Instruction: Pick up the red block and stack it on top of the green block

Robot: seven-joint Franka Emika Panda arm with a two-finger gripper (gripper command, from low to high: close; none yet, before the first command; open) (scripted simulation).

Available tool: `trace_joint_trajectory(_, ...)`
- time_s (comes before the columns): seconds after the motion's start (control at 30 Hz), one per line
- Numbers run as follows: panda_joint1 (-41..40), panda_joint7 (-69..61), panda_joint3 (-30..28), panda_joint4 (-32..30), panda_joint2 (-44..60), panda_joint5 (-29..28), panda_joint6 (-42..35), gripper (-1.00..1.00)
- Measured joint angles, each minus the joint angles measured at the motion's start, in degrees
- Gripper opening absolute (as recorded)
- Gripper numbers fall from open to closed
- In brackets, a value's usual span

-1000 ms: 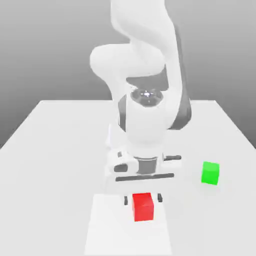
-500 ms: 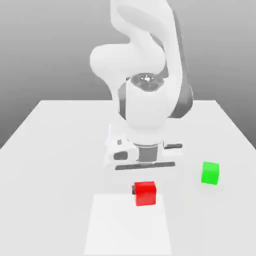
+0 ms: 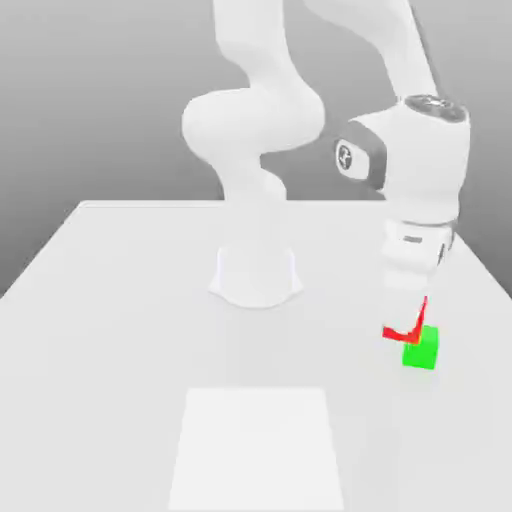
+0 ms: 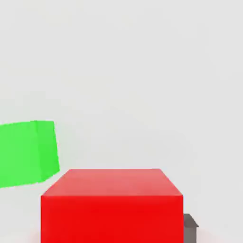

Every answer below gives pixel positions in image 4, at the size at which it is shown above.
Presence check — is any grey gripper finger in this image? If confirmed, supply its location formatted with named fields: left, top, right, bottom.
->
left=183, top=213, right=200, bottom=243

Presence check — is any small red cube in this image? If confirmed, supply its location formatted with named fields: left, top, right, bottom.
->
left=40, top=168, right=184, bottom=243

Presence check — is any small green cube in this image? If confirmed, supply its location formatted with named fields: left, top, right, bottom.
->
left=0, top=120, right=61, bottom=189

